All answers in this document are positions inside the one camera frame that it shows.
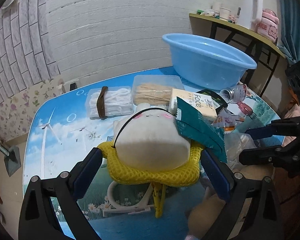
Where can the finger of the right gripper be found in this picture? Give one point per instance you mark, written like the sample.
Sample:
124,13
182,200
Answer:
287,157
283,127

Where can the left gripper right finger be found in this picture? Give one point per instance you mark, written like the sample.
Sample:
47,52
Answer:
263,219

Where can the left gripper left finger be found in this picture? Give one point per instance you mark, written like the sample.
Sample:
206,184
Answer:
38,219

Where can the clear bag white beads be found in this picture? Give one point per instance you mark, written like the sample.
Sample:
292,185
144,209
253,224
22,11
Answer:
235,143

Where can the teal foil snack packet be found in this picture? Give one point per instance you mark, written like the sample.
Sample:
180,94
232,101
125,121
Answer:
191,124

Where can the beige face tissue pack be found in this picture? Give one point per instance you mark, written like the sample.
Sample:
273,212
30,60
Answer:
202,103

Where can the white plush toy yellow hat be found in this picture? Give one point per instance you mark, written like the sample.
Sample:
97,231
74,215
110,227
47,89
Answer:
148,149

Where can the yellow side table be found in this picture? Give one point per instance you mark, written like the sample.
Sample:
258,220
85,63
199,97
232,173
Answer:
262,50

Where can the beige plush toy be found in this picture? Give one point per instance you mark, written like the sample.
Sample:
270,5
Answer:
201,217

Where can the pink cartoon lunch jar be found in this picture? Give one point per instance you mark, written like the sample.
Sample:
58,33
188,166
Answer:
268,26

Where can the small clear glass jar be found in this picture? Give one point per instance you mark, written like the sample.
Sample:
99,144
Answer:
234,94

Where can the grey dustpan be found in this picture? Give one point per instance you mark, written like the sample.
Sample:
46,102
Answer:
11,157

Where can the white orange snack packet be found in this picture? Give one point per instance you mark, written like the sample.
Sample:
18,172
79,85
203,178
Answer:
227,121

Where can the white electric kettle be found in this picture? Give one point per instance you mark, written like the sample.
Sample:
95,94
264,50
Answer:
250,14

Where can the white plastic hook hanger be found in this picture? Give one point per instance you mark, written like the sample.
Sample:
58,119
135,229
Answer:
130,202

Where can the black green cologne bottle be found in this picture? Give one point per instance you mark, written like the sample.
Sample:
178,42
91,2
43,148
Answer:
219,102

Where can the white paper cup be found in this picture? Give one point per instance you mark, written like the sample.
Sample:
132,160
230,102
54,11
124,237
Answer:
224,13

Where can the blue plastic basin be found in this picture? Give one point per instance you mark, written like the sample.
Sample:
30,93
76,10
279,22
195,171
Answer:
207,62

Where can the clear box wooden toothpicks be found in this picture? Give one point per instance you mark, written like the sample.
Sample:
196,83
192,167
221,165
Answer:
155,89

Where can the clear box white cotton swabs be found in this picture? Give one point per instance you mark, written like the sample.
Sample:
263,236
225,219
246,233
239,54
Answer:
107,102

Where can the black wall plug charger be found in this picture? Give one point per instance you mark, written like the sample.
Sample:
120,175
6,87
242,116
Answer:
73,86

